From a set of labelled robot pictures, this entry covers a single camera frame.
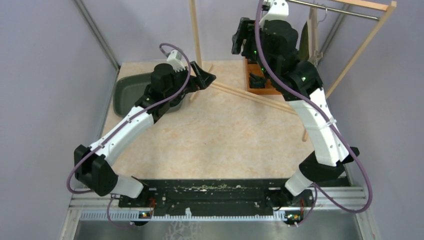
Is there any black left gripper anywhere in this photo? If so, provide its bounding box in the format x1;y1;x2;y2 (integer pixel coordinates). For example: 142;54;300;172
164;60;216;101

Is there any green underwear with cream waistband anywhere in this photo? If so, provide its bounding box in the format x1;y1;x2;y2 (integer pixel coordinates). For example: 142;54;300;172
298;19;312;61

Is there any beige clip hanger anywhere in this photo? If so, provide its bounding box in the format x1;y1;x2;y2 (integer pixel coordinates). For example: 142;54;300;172
306;4;328;67

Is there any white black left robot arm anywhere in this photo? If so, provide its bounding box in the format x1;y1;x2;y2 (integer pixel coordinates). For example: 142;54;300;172
71;61;216;207

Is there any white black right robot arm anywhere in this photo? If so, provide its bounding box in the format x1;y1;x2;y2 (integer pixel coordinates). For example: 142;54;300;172
231;17;360;206

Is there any orange wooden compartment tray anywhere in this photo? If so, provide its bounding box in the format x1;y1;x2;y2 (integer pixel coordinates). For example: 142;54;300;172
244;58;281;95

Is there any dark rolled sock front left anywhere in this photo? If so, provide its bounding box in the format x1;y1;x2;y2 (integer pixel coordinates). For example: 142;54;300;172
249;73;267;89

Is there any grey-green plastic tub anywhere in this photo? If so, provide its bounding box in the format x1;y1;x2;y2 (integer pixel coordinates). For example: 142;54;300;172
113;72;187;117

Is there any light wooden clothes rack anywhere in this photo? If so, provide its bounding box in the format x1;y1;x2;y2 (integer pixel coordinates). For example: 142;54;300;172
188;0;398;143

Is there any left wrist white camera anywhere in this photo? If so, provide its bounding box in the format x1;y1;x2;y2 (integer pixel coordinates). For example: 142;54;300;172
166;49;185;72

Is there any wrist white camera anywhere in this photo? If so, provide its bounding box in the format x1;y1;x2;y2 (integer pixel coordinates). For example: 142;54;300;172
259;0;289;27
166;49;185;72

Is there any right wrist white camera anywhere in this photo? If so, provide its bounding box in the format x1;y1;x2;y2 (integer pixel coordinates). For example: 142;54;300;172
259;0;289;27

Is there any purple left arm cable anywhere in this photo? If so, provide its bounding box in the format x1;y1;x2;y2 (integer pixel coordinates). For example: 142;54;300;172
66;43;192;229

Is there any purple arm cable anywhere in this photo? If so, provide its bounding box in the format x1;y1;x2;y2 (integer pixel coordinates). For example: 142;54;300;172
254;0;374;227
66;43;192;229

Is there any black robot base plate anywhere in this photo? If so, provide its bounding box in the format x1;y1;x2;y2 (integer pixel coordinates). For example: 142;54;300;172
117;178;350;220

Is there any aluminium front rail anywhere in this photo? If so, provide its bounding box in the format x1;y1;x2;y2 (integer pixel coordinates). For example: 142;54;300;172
69;186;367;222

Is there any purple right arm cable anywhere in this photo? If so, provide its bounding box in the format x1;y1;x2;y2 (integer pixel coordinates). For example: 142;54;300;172
254;0;374;227

